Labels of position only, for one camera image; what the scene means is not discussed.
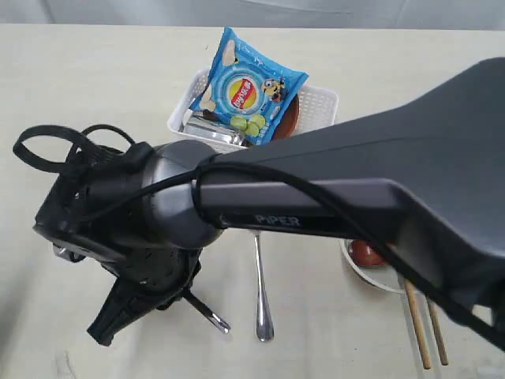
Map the brown wooden plate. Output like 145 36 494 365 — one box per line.
272 96 299 141

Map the blue chips bag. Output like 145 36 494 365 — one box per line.
189 27 309 145

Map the silver table knife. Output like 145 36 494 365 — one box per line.
183 291 231 334

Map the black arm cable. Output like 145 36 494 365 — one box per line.
12 124 505 352

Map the white perforated plastic basket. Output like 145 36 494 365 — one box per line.
166 67 339 153

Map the wooden chopstick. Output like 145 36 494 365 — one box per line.
426 298 449 366
404 280 432 370

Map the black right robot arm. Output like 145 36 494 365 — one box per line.
13 58 504 347

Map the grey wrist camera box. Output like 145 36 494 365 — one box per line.
51 242 85 263

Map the silver metal fork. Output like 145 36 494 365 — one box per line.
252 231 275 343

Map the white ceramic bowl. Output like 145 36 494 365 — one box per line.
339 239 405 295

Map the brown wooden spoon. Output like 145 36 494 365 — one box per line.
349 240 385 268

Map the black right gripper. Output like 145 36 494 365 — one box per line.
87 246 202 347

